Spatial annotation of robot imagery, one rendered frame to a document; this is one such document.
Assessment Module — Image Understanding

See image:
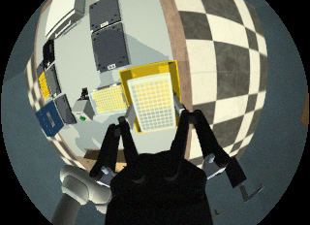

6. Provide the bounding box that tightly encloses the yellow open-top bin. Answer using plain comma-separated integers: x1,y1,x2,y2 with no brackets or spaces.
119,60,181,133

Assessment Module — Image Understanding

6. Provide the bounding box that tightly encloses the blue bin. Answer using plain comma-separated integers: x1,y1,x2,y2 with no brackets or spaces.
35,100,64,138

